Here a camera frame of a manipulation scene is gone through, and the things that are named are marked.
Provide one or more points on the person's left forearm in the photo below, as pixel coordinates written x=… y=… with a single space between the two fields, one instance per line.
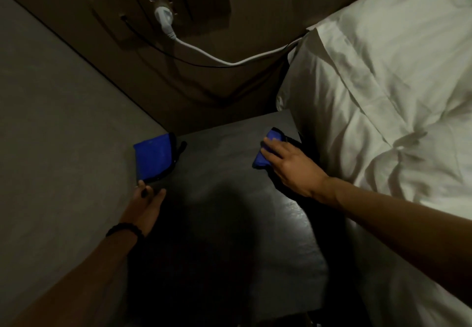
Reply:
x=81 y=282

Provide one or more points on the white pillow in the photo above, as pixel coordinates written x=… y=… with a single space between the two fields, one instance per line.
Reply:
x=387 y=61

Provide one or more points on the person's left hand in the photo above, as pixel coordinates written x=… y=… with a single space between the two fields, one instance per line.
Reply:
x=142 y=212

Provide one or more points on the person's right forearm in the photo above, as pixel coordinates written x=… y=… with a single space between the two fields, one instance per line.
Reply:
x=398 y=223

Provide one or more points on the person's right fingers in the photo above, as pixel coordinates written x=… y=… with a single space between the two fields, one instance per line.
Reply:
x=274 y=151

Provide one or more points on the person's right hand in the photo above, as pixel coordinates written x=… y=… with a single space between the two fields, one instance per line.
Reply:
x=295 y=172

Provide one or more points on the white bed sheet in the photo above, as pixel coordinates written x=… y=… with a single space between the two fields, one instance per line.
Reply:
x=416 y=293

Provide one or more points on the white power plug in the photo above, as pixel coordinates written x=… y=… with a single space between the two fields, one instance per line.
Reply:
x=165 y=19

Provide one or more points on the blue cloth with black edge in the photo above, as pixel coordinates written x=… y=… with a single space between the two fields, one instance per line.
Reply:
x=155 y=157
x=260 y=160

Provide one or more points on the person's left thumb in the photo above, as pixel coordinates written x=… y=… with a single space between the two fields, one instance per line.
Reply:
x=157 y=201

